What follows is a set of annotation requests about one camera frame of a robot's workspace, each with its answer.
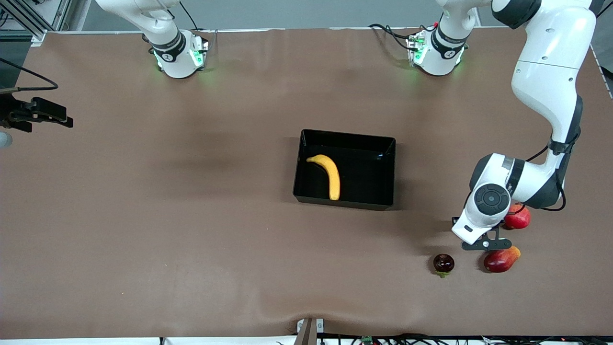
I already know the red orange mango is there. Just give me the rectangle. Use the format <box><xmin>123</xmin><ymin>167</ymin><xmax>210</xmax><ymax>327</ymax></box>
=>
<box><xmin>483</xmin><ymin>245</ymin><xmax>522</xmax><ymax>274</ymax></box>

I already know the dark purple mangosteen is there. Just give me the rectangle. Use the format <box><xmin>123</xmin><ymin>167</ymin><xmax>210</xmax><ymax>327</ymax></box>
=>
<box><xmin>433</xmin><ymin>253</ymin><xmax>455</xmax><ymax>279</ymax></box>

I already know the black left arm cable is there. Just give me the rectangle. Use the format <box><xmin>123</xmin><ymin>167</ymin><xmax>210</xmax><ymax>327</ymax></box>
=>
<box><xmin>525</xmin><ymin>139</ymin><xmax>567</xmax><ymax>212</ymax></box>

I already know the red pomegranate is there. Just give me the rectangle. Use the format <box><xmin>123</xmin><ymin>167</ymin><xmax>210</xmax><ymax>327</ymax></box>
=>
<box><xmin>503</xmin><ymin>203</ymin><xmax>532</xmax><ymax>230</ymax></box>

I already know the brown table cover sheet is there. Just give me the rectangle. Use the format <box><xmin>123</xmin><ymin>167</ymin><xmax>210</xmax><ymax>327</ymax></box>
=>
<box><xmin>0</xmin><ymin>26</ymin><xmax>613</xmax><ymax>338</ymax></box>

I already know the aluminium frame profile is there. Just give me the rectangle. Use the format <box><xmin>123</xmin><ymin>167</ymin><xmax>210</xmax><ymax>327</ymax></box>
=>
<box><xmin>0</xmin><ymin>0</ymin><xmax>77</xmax><ymax>45</ymax></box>

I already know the black plastic box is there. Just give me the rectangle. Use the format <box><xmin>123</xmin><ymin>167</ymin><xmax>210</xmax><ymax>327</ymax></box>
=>
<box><xmin>293</xmin><ymin>128</ymin><xmax>397</xmax><ymax>211</ymax></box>

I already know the metal mount bracket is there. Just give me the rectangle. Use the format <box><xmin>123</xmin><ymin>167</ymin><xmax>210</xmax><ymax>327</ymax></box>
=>
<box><xmin>296</xmin><ymin>318</ymin><xmax>325</xmax><ymax>345</ymax></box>

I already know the black base power cable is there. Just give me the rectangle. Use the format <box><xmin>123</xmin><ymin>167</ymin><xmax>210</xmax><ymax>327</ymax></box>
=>
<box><xmin>369</xmin><ymin>23</ymin><xmax>417</xmax><ymax>51</ymax></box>
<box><xmin>180</xmin><ymin>0</ymin><xmax>199</xmax><ymax>30</ymax></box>

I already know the yellow banana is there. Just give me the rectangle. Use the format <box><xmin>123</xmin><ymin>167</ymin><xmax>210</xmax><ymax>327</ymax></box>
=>
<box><xmin>306</xmin><ymin>154</ymin><xmax>341</xmax><ymax>201</ymax></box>

